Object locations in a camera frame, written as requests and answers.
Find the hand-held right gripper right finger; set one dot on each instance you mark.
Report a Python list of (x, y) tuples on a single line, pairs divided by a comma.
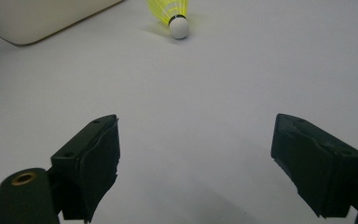
[(318, 168)]

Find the yellow shuttlecock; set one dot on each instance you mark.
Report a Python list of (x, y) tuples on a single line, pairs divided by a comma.
[(179, 27)]

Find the white plastic basket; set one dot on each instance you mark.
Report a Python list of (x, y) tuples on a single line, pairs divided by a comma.
[(28, 18)]

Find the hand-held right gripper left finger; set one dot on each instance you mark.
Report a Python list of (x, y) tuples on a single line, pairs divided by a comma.
[(85, 168)]

